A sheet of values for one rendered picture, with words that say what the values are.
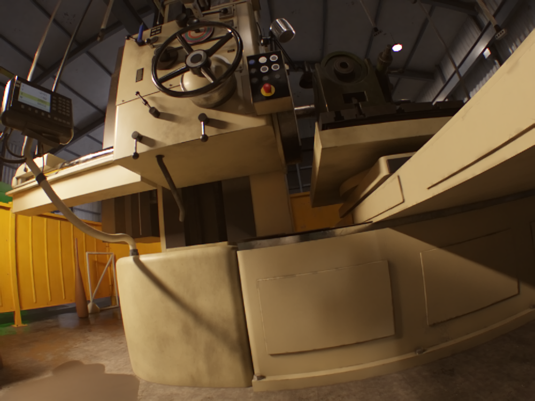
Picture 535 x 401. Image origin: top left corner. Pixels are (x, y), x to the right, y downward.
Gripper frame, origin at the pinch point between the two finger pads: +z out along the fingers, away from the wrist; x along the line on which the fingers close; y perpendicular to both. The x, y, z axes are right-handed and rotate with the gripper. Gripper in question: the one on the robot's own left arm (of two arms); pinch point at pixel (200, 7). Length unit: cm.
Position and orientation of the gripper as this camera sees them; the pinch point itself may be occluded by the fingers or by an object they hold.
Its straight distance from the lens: 116.7
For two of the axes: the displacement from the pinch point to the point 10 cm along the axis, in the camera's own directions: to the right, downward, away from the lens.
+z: 1.3, 1.8, 9.8
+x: -1.9, 9.7, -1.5
